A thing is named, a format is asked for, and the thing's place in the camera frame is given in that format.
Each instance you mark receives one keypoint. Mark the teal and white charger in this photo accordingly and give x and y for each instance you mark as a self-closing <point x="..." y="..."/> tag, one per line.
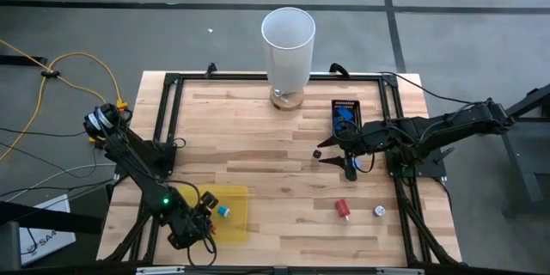
<point x="223" y="212"/>

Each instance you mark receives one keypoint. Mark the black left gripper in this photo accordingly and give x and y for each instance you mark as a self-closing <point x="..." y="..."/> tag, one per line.
<point x="191" y="225"/>

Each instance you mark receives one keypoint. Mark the black beam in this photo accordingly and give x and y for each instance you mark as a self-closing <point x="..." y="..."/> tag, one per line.
<point x="43" y="219"/>

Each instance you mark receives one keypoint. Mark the blue wedge-shaped clock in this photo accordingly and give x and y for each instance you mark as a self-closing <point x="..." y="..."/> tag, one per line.
<point x="344" y="114"/>

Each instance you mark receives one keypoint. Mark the red wall charger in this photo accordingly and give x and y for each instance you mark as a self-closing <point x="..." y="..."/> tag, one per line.
<point x="342" y="208"/>

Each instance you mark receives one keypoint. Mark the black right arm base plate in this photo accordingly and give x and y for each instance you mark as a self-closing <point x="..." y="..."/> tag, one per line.
<point x="429" y="169"/>

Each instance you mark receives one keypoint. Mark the black plastic mesh basket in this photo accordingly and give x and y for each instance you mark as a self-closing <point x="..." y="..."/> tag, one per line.
<point x="347" y="104"/>

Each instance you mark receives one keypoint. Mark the silver rail bracket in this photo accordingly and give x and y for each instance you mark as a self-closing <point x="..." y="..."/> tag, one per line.
<point x="399" y="272"/>
<point x="159" y="271"/>

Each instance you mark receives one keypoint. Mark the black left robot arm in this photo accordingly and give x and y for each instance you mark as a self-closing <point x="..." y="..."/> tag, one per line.
<point x="133" y="167"/>

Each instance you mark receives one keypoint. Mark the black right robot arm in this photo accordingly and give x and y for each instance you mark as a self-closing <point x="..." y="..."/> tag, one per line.
<point x="451" y="131"/>

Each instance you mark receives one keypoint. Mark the round wooden lamp base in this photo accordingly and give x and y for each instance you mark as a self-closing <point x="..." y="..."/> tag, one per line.
<point x="287" y="104"/>

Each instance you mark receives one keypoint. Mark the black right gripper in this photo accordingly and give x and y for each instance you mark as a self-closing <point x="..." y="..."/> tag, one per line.
<point x="369" y="139"/>

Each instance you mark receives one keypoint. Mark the white printed box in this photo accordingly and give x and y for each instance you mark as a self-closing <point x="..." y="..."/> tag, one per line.
<point x="47" y="240"/>

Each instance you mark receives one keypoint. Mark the grey metal stand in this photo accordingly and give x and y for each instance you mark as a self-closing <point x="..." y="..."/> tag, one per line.
<point x="524" y="159"/>

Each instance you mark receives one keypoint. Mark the black floor bar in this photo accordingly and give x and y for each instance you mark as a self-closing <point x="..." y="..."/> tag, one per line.
<point x="21" y="59"/>

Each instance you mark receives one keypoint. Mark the white cylindrical lamp shade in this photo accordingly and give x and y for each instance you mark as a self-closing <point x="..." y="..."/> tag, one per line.
<point x="288" y="60"/>

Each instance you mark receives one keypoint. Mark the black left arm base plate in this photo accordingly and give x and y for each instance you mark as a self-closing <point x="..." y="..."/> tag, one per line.
<point x="165" y="159"/>

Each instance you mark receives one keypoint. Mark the yellow translucent plastic bin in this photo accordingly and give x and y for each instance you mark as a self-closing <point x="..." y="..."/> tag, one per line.
<point x="236" y="232"/>

